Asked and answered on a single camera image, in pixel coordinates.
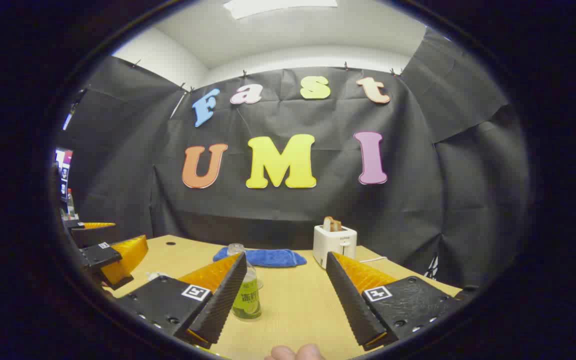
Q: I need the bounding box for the green label water bottle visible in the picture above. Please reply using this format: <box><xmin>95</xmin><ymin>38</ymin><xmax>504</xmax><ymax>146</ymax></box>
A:
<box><xmin>227</xmin><ymin>243</ymin><xmax>264</xmax><ymax>321</ymax></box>

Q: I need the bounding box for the computer monitor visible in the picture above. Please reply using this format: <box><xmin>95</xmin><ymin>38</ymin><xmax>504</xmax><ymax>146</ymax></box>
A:
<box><xmin>54</xmin><ymin>147</ymin><xmax>74</xmax><ymax>203</ymax></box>

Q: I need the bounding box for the black backdrop cloth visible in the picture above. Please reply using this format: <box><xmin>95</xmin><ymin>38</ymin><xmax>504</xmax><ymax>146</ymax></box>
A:
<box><xmin>55</xmin><ymin>27</ymin><xmax>531</xmax><ymax>291</ymax></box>

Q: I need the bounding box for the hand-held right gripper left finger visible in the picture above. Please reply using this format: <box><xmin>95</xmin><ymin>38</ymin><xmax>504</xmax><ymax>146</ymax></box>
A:
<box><xmin>115</xmin><ymin>251</ymin><xmax>249</xmax><ymax>350</ymax></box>

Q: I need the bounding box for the white toaster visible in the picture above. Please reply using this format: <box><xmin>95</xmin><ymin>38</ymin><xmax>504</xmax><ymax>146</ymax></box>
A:
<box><xmin>312</xmin><ymin>224</ymin><xmax>358</xmax><ymax>270</ymax></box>

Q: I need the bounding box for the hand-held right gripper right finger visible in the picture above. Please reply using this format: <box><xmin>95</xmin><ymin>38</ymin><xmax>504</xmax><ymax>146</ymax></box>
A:
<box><xmin>325</xmin><ymin>251</ymin><xmax>464</xmax><ymax>352</ymax></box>

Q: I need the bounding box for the blue towel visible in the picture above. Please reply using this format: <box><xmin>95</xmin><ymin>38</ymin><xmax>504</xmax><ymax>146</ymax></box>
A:
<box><xmin>212</xmin><ymin>248</ymin><xmax>308</xmax><ymax>268</ymax></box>

